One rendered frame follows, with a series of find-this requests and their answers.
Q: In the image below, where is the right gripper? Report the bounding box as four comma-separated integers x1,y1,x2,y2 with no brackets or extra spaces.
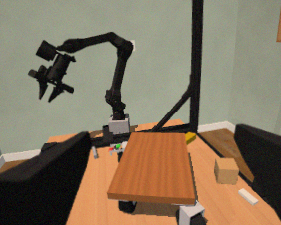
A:
28,64,74,103

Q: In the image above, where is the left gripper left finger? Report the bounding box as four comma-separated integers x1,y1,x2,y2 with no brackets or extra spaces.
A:
0,131,92,225

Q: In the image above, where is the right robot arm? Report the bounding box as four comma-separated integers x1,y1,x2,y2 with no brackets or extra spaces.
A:
36,32,134,120

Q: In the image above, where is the yellow rectangular block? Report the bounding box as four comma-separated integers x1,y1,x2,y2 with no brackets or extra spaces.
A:
185,132,196,145

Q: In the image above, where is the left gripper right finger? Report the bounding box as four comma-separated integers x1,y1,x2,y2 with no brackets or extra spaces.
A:
234,124,281,221

